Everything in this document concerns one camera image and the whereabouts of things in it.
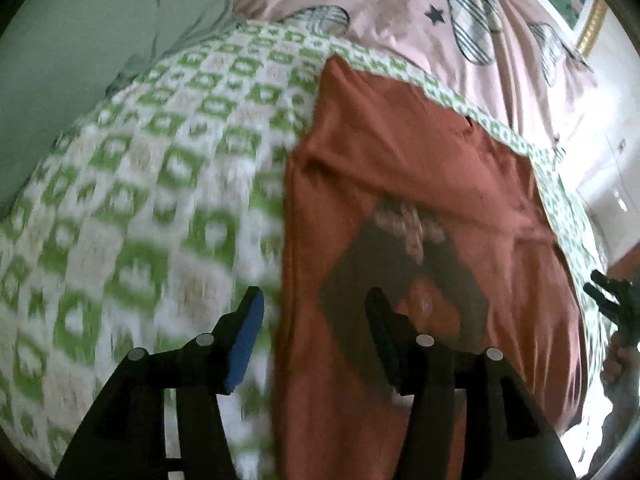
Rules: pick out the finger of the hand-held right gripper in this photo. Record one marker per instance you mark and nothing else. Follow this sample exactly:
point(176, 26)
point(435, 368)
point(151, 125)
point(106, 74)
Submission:
point(607, 295)

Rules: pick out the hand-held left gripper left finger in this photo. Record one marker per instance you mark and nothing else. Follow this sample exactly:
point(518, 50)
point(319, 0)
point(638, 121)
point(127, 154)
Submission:
point(246, 340)

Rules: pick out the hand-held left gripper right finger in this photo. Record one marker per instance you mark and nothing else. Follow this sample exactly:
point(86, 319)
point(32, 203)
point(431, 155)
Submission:
point(384, 330)

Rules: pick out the rust orange printed t-shirt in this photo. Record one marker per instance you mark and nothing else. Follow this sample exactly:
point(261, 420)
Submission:
point(400, 200)

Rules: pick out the person's right hand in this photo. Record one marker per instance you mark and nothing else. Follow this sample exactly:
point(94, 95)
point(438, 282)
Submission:
point(617, 365)

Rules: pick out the green white patterned blanket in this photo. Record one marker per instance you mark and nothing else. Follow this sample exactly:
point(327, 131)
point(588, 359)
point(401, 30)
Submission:
point(150, 220)

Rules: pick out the pink heart print bedsheet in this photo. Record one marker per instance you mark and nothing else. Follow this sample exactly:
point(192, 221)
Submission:
point(450, 45)

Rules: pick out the pale green pillow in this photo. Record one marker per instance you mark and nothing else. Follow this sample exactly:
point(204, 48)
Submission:
point(85, 50)

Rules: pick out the gold picture frame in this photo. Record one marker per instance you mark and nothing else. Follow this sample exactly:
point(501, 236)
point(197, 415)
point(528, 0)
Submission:
point(590, 22)

